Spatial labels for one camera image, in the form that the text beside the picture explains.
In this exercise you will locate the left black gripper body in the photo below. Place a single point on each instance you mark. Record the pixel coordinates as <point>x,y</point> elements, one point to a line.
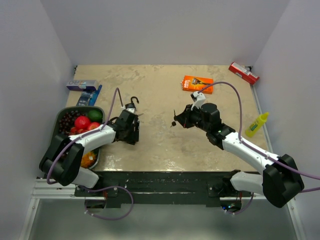
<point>132,134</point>

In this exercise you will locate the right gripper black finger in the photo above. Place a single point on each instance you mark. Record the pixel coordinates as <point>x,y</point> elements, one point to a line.
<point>182,116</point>
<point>183,122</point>

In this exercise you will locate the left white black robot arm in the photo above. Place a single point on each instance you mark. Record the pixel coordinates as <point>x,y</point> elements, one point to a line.
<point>62,160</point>

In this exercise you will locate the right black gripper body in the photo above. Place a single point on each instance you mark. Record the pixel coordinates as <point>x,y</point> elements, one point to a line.
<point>194,116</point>

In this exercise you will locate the grey fruit tray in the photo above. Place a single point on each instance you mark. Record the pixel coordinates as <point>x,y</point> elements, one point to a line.
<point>82,109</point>

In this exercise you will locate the red apple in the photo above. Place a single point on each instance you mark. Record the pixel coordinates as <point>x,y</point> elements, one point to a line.
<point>82,122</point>

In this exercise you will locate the red cherries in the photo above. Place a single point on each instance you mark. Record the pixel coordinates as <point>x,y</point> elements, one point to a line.
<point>75,130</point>

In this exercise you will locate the dark red grape bunch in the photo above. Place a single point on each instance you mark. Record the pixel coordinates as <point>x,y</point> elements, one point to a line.
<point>66,125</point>

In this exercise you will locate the red box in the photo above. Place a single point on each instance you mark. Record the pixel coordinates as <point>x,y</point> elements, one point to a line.
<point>243,73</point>

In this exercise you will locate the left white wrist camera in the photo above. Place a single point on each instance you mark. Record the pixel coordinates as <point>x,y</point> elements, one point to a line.
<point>131,108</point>

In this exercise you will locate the white blue toothpaste box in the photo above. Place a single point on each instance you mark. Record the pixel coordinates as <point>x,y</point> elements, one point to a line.
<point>82,85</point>

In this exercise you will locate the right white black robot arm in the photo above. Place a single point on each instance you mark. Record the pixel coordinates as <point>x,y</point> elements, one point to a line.
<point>276,179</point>

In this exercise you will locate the green lime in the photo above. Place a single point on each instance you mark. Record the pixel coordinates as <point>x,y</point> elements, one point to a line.
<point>95,116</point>

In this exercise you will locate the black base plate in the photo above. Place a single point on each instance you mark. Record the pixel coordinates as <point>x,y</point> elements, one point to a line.
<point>162,188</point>

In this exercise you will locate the black Kaijing padlock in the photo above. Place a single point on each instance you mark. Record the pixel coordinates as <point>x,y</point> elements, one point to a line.
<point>134,100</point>

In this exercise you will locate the orange toy pineapple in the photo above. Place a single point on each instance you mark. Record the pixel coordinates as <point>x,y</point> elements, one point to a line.
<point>88,160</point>

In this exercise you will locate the yellow glue bottle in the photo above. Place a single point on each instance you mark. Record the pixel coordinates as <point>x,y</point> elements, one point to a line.
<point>257,124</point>

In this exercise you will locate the orange razor box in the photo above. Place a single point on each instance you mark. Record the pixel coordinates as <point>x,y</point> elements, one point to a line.
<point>194,83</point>

